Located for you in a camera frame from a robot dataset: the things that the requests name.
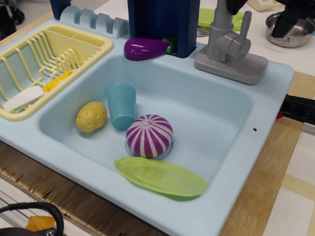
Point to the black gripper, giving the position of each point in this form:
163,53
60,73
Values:
294,10

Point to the grey toy faucet with lever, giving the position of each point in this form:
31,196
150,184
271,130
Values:
227,52

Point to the cream plastic object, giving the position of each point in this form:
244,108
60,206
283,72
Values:
262,5

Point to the stainless steel pot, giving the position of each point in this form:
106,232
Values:
298,36

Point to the dark blue plastic tower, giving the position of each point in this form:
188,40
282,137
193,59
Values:
154,19

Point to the black clamp with red tip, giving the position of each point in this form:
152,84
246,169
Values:
298,108

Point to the purple toy eggplant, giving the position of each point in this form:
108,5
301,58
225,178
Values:
139,48

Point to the light blue toy sink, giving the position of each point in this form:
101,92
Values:
220,127

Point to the blue plastic cup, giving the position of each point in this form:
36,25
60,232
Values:
122,105

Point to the purple white striped toy onion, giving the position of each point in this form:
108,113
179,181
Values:
149,136

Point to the green plastic plate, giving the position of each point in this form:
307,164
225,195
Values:
163,178

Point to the yellow toy potato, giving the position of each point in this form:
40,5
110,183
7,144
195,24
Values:
91,117

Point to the yellow dish drying rack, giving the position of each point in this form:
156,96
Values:
54,54

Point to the white and yellow toy knife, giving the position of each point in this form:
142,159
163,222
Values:
32,93

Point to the black object top left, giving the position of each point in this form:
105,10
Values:
8,21

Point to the orange yellow object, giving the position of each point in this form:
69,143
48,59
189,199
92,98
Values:
38,223

